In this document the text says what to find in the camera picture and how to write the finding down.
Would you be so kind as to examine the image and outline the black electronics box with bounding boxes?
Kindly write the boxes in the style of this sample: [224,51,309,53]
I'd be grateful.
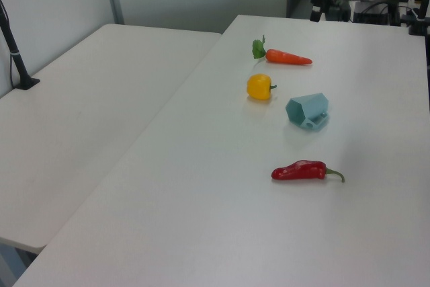
[352,0,402,26]

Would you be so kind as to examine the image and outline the white side table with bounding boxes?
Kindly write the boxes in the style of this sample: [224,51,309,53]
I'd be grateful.
[0,24,222,254]

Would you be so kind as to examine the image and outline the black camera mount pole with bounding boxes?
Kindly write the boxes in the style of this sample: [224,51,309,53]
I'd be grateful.
[0,0,41,91]

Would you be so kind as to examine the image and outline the light blue hexagonal mug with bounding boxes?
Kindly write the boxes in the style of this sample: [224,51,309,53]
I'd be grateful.
[284,92,331,132]

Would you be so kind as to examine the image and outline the yellow toy bell pepper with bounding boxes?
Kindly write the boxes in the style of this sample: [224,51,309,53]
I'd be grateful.
[246,73,278,101]

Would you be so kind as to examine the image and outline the red toy chili pepper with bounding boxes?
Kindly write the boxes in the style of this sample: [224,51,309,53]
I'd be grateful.
[270,159,346,183]

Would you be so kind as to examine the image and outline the black clamp pole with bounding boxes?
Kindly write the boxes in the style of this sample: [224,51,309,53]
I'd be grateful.
[408,0,430,36]

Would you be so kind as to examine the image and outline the orange toy carrot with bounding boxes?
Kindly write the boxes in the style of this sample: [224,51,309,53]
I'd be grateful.
[251,34,313,66]

